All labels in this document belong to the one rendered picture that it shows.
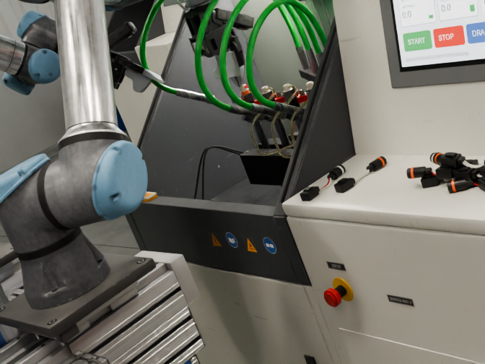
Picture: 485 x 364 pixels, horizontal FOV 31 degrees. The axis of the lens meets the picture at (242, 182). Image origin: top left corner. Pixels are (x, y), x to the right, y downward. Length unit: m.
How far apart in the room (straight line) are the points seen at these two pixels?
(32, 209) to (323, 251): 0.56
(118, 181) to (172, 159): 0.97
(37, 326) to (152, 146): 0.94
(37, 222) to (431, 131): 0.74
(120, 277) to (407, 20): 0.70
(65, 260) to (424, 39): 0.75
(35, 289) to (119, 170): 0.27
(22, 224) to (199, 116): 1.01
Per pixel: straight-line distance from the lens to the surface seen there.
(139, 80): 2.08
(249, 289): 1.97
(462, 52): 1.58
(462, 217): 1.37
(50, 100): 9.12
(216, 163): 2.40
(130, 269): 1.50
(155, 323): 1.58
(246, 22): 2.07
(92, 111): 1.42
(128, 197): 1.38
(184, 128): 2.34
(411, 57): 1.66
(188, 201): 2.03
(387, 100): 1.72
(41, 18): 2.14
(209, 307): 2.17
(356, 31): 1.76
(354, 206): 1.55
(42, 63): 1.96
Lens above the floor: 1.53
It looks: 17 degrees down
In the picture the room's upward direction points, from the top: 22 degrees counter-clockwise
